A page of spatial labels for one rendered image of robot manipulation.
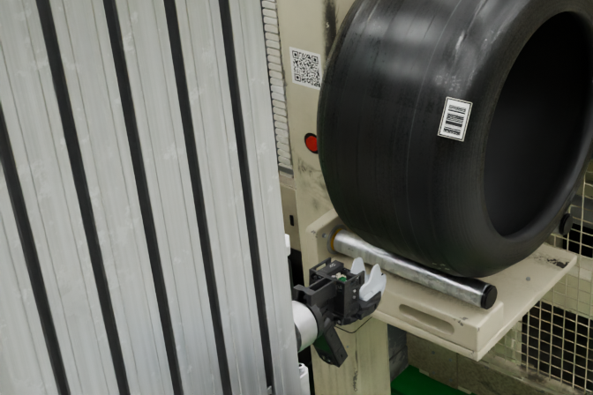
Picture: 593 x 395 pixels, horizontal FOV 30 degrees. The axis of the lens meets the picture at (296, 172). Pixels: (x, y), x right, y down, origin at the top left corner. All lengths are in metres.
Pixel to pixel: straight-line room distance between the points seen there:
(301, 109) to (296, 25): 0.18
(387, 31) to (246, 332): 0.98
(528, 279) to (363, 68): 0.63
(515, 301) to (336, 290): 0.52
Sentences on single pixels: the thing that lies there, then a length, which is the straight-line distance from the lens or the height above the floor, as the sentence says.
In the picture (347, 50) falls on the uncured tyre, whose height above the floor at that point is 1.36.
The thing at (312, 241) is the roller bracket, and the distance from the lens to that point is 2.10.
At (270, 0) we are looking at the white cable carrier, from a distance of 2.10.
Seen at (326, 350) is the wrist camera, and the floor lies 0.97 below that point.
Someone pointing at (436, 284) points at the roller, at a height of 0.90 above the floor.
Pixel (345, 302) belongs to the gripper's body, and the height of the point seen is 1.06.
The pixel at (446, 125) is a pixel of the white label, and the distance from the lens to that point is 1.70.
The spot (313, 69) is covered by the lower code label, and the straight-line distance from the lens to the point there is 2.07.
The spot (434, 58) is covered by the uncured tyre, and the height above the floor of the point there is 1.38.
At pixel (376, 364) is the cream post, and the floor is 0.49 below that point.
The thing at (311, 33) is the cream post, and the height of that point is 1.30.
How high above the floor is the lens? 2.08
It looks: 30 degrees down
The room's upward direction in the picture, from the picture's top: 5 degrees counter-clockwise
